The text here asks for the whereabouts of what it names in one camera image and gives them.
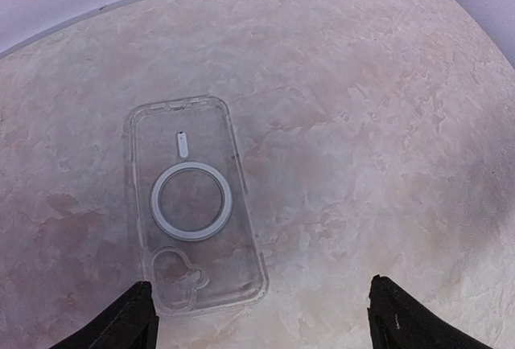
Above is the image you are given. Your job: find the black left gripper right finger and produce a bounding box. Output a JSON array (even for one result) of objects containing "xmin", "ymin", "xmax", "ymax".
[{"xmin": 367, "ymin": 275, "xmax": 489, "ymax": 349}]

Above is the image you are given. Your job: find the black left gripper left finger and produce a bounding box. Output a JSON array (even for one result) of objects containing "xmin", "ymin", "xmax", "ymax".
[{"xmin": 52, "ymin": 281, "xmax": 159, "ymax": 349}]

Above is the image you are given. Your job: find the clear magsafe phone case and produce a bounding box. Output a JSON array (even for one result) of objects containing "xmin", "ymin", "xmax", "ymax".
[{"xmin": 124, "ymin": 96, "xmax": 269, "ymax": 318}]

